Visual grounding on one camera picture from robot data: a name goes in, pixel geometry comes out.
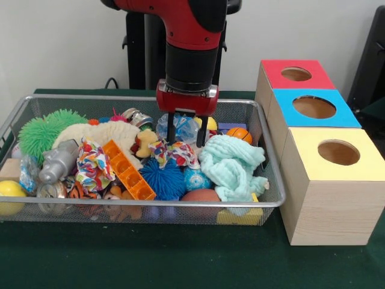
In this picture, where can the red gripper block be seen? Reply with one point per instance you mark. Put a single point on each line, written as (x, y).
(186, 103)

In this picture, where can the small colourful knotted cloth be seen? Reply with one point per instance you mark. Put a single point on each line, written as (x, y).
(180, 152)

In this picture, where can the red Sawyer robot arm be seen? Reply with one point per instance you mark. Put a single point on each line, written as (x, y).
(192, 36)

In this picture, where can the wooden box with three holes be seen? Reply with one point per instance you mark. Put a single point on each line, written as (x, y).
(331, 210)

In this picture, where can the yellow ball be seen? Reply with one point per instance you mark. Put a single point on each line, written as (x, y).
(212, 123)
(10, 189)

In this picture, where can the orange mini basketball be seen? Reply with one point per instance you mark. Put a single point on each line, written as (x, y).
(240, 134)

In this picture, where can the mint green cloth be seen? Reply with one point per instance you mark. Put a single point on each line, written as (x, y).
(228, 165)

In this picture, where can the blue spiky rubber ball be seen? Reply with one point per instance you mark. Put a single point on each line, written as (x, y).
(161, 179)

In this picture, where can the orange plastic compartment tray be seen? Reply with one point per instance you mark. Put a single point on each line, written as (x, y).
(129, 174)

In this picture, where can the cream fluffy cloth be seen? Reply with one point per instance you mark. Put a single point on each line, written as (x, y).
(102, 131)

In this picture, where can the large colourful patterned cloth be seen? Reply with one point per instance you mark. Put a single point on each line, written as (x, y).
(93, 168)

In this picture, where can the dark green tablecloth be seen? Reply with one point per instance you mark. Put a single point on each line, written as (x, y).
(180, 256)

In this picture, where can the silver toy robot figure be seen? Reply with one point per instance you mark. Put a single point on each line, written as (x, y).
(57, 162)

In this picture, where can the green spiky rubber ball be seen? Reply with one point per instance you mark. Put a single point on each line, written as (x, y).
(37, 137)

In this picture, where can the black chair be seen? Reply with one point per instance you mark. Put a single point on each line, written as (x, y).
(370, 66)

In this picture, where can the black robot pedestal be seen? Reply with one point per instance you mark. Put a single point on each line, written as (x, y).
(135, 60)

